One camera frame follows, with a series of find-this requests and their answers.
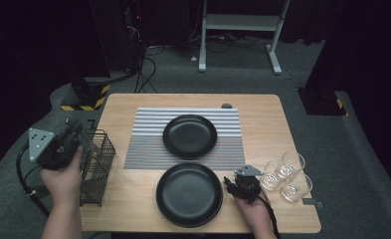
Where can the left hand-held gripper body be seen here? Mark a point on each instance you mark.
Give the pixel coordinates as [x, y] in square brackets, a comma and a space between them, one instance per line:
[58, 152]

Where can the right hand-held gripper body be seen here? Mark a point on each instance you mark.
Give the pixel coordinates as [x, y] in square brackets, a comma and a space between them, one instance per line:
[247, 187]

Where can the clear drinking glass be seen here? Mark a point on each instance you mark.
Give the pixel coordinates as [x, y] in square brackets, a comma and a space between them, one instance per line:
[297, 189]
[271, 179]
[292, 162]

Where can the black round plate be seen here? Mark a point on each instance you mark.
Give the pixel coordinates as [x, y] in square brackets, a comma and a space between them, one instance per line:
[189, 195]
[189, 136]

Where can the person's right hand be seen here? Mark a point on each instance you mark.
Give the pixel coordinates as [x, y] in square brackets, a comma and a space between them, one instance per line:
[256, 214]

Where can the person's left hand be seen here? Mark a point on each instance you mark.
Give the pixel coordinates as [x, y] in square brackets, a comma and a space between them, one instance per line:
[63, 186]

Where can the black stand yellow striped base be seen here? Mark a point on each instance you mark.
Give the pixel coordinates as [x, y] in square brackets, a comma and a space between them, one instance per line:
[87, 94]

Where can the small grey table clip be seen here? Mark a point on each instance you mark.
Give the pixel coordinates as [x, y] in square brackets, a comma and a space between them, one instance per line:
[310, 201]

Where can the grey striped placemat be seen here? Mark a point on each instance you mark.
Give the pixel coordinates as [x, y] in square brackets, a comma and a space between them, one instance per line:
[143, 152]

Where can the dark round table grommet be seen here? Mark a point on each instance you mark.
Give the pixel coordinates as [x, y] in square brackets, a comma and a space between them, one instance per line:
[226, 106]

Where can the dark electronics rack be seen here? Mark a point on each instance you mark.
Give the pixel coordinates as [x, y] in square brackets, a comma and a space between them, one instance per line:
[135, 20]

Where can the white metal stand frame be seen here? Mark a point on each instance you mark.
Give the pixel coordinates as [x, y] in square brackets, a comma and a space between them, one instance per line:
[239, 22]

